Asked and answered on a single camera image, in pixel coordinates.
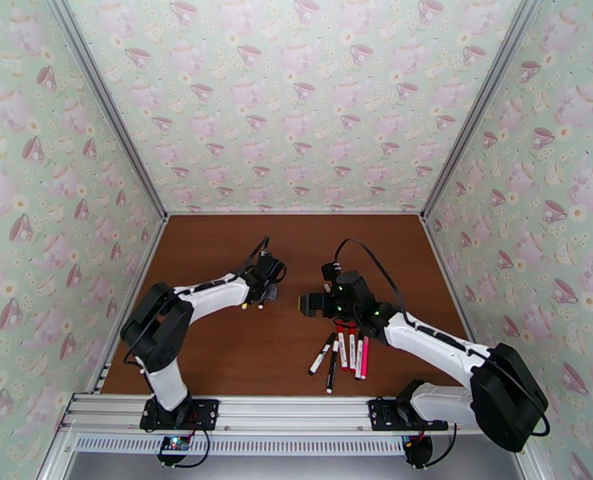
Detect aluminium back rail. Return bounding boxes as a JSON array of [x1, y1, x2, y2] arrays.
[[168, 210, 423, 217]]

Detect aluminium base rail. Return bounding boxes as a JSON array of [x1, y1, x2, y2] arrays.
[[58, 393, 533, 437]]

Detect aluminium frame post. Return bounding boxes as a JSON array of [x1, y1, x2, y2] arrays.
[[42, 0, 171, 221], [419, 0, 551, 222]]

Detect black barrel marker pen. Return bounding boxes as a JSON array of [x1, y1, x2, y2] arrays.
[[325, 339, 341, 395]]

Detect perforated metal strip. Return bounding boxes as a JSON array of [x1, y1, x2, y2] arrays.
[[73, 435, 412, 457]]

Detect red whiteboard marker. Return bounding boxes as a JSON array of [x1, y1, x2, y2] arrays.
[[335, 319, 351, 373], [347, 322, 359, 373]]

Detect small controller board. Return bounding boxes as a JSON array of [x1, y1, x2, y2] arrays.
[[402, 434, 435, 470], [157, 433, 193, 467]]

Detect black whiteboard marker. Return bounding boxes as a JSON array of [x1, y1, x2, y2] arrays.
[[308, 331, 338, 377], [354, 331, 367, 382]]

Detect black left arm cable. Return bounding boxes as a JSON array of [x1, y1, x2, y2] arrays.
[[122, 235, 271, 377]]

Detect thin black wire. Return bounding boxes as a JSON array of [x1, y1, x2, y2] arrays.
[[426, 423, 459, 467], [175, 427, 212, 470]]

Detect aluminium side rail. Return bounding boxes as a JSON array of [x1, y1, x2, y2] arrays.
[[91, 215, 171, 394], [421, 215, 479, 345]]

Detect aluminium frame leg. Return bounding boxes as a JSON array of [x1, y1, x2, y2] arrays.
[[35, 413, 77, 480], [515, 443, 547, 480]]

